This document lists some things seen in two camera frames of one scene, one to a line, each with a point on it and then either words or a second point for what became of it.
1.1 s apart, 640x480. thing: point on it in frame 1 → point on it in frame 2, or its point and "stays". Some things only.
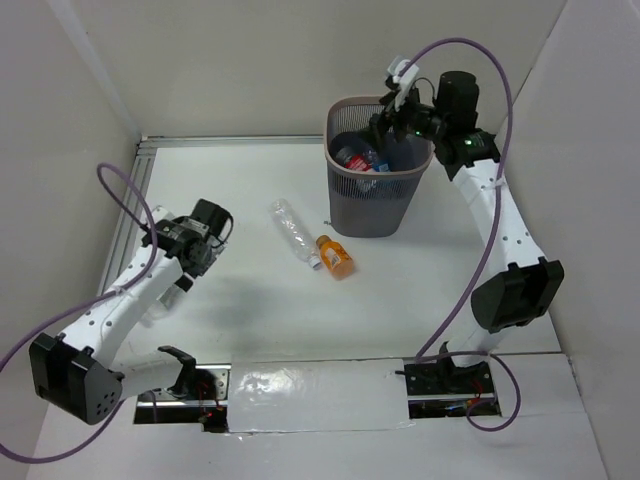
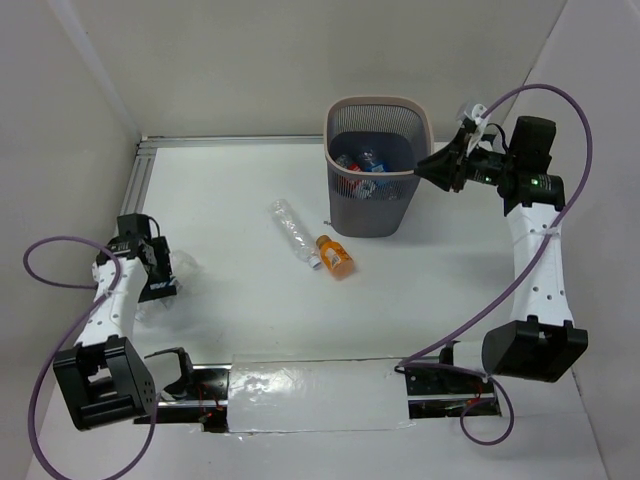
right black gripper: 380,124 → 440,168
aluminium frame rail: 141,162 stays
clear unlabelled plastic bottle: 297,234 stays
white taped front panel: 318,395 stays
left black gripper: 201,255 → 163,282
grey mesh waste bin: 370,189 stays
